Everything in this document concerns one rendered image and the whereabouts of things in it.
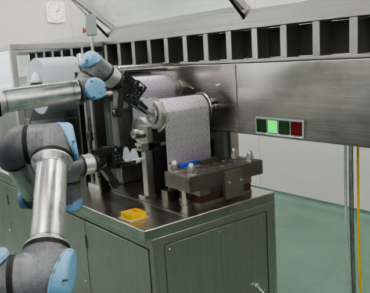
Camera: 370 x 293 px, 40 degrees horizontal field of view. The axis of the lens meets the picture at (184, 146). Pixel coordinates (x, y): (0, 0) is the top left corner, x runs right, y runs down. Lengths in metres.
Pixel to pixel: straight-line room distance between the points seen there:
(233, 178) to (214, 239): 0.26
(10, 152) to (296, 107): 1.05
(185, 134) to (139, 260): 0.57
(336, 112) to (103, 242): 1.04
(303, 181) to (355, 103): 3.32
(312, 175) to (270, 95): 3.02
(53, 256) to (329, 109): 1.10
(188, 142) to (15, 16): 5.83
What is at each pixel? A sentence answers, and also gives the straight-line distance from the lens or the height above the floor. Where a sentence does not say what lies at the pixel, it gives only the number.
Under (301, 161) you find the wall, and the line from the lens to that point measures 5.05.
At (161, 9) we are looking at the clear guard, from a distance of 2.52.
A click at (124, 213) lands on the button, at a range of 1.89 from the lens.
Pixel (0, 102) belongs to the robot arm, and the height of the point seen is 1.37.
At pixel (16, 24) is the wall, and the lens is 7.73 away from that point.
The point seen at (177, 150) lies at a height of 1.10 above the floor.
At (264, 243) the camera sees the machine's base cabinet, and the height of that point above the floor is 0.69.
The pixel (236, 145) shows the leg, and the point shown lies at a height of 1.04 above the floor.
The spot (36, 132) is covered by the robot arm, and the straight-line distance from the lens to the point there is 1.49.
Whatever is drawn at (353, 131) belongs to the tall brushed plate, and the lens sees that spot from 1.82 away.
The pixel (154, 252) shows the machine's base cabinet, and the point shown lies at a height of 0.82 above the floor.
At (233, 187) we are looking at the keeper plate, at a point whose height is 0.95.
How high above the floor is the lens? 1.48
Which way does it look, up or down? 10 degrees down
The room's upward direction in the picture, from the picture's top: 3 degrees counter-clockwise
